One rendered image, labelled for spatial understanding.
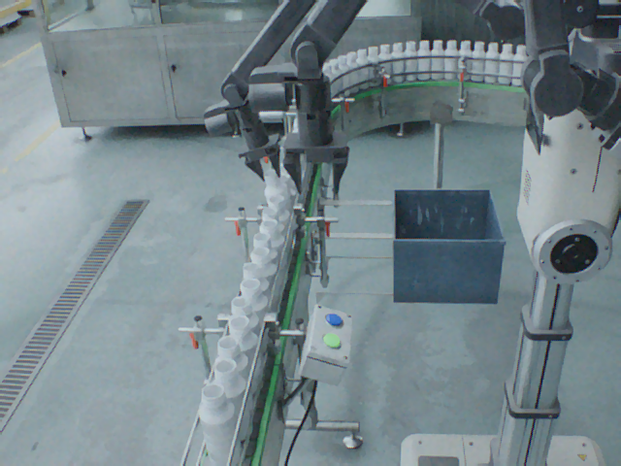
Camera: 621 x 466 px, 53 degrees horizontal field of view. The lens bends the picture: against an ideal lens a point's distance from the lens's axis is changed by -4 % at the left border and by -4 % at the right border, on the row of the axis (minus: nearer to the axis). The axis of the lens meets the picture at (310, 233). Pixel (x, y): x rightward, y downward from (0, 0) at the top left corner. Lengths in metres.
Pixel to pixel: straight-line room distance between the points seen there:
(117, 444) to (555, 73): 2.14
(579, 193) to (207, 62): 3.84
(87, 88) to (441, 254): 3.84
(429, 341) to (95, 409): 1.46
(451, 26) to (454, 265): 4.89
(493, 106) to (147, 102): 2.93
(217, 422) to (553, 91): 0.73
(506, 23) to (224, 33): 3.48
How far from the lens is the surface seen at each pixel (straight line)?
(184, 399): 2.75
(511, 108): 2.93
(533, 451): 1.83
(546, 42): 1.02
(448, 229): 2.16
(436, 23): 6.57
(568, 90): 1.02
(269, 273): 1.39
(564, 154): 1.25
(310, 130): 1.04
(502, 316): 3.11
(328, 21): 0.98
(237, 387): 1.12
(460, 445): 2.18
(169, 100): 5.02
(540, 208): 1.32
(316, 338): 1.21
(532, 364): 1.61
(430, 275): 1.88
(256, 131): 1.56
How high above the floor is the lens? 1.90
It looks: 31 degrees down
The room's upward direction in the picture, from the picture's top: 4 degrees counter-clockwise
